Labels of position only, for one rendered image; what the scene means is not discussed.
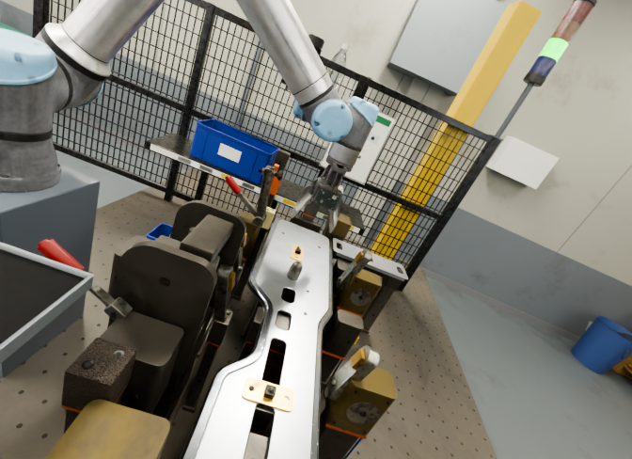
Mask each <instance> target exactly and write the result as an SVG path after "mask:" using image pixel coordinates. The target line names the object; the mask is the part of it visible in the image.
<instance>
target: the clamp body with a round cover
mask: <svg viewBox="0 0 632 459"><path fill-rule="evenodd" d="M169 430H170V423H169V421H168V420H167V419H165V418H162V417H158V416H155V415H152V414H149V413H146V412H143V411H139V410H136V409H133V408H130V407H127V406H124V405H120V404H115V403H111V402H108V401H106V400H101V399H98V400H94V401H91V402H90V403H88V404H87V405H86V406H85V407H84V409H83V410H82V411H81V413H80V414H79V415H78V416H77V418H76V419H75V420H74V422H73V423H72V424H71V426H70V427H69V428H68V430H67V431H66V432H65V434H64V435H63V436H62V437H61V438H60V439H59V440H58V442H57V443H56V444H55V446H54V447H53V448H52V450H51V451H50V452H49V454H48V455H47V456H46V458H45V459H160V457H161V454H162V451H163V448H164V445H165V443H166V439H167V436H168V433H169Z"/></svg>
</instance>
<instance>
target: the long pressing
mask: <svg viewBox="0 0 632 459"><path fill-rule="evenodd" d="M281 232H283V233H284V234H283V233H281ZM292 245H299V246H302V247H303V248H304V256H303V261H302V262H301V263H302V265H303V269H302V272H301V274H300V276H299V278H298V280H296V281H293V280H290V279H289V278H287V274H288V271H289V269H290V267H291V265H292V264H293V263H294V262H295V261H296V260H293V259H291V258H290V256H291V252H292ZM319 247H320V248H319ZM247 286H248V288H249V290H250V291H251V292H252V293H253V294H254V295H255V297H256V298H257V299H258V301H259V302H260V303H261V305H262V307H263V316H262V320H261V325H260V329H259V332H258V336H257V338H256V341H255V345H254V348H253V351H252V353H251V354H250V355H249V356H247V357H244V358H242V359H240V360H237V361H235V362H232V363H230V364H228V365H226V366H224V367H222V368H221V369H219V370H218V371H217V372H216V373H215V375H214V376H213V379H212V382H211V384H210V385H209V388H208V390H207V393H206V395H205V398H204V400H203V403H202V405H201V408H200V409H199V411H198V414H197V418H196V420H195V423H194V425H193V428H192V430H191V433H190V435H189V436H188V439H187V441H186V444H185V446H184V449H183V451H182V455H181V458H180V459H244V458H245V450H246V446H247V442H248V439H249V434H250V430H251V426H252V421H253V418H254V414H255V410H256V407H257V406H258V405H260V404H258V403H255V402H251V401H249V400H246V399H244V398H243V397H242V394H243V391H244V387H245V380H246V378H247V377H249V376H250V377H254V378H257V379H260V380H262V377H263V374H264V370H265V366H266V361H267V357H268V354H269V350H270V345H271V341H272V340H279V341H281V342H283V343H284V344H285V352H284V357H283V363H282V369H281V374H280V379H279V386H282V387H284V388H289V389H292V390H293V392H294V395H293V405H292V411H291V412H286V411H283V410H279V409H276V408H273V407H270V406H268V407H270V408H272V409H273V411H274V416H273V422H272V428H271V433H270V438H269V444H268V449H267V454H266V459H319V431H320V402H321V374H322V346H323V329H324V326H325V325H326V324H327V322H328V321H329V319H330V318H331V316H332V314H333V261H332V242H331V240H330V239H329V238H328V237H326V236H324V235H322V234H321V233H318V232H316V231H313V230H311V229H307V228H304V227H302V226H299V225H297V224H294V223H293V222H290V221H288V220H285V219H283V218H281V217H276V218H275V219H274V220H273V223H272V225H271V227H270V229H269V231H268V233H267V236H266V238H265V240H264V243H263V245H262V247H261V251H260V253H259V255H258V257H257V259H256V261H255V264H254V266H253V268H252V271H251V273H250V275H249V278H248V280H247ZM284 289H289V290H291V291H293V292H294V299H293V303H289V302H286V301H284V300H283V299H282V298H281V297H282V294H283V290H284ZM307 291H309V293H307ZM279 311H283V312H286V313H288V314H290V315H291V319H290V325H289V330H287V331H285V330H282V329H279V328H277V327H276V321H277V314H278V312H279ZM304 312H305V313H306V314H307V315H304Z"/></svg>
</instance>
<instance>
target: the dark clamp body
mask: <svg viewBox="0 0 632 459"><path fill-rule="evenodd" d="M183 334H184V331H183V329H182V328H180V327H178V326H175V325H173V324H168V323H165V322H162V321H159V320H157V319H154V318H151V317H149V316H146V315H143V314H140V313H137V312H134V311H131V312H130V313H129V314H128V315H127V316H126V317H125V318H123V319H119V318H117V319H116V320H115V321H114V322H113V323H112V324H111V325H110V326H109V327H108V328H107V329H106V330H105V331H104V332H103V333H102V334H101V336H100V338H101V339H104V340H109V341H112V342H114V343H117V344H120V345H124V346H127V347H130V348H133V349H135V350H136V356H135V360H134V366H133V371H132V375H131V379H130V382H129V384H128V386H127V387H126V389H124V391H123V392H122V397H121V401H120V405H124V406H127V407H130V408H133V409H136V410H139V411H143V412H146V413H149V414H152V413H153V410H154V409H155V407H156V405H157V404H158V402H159V401H160V399H161V397H162V395H163V393H164V391H165V390H166V387H167V385H168V382H169V379H170V375H171V373H172V370H173V367H174V364H175V361H176V357H177V354H178V352H179V349H180V346H181V343H182V337H183Z"/></svg>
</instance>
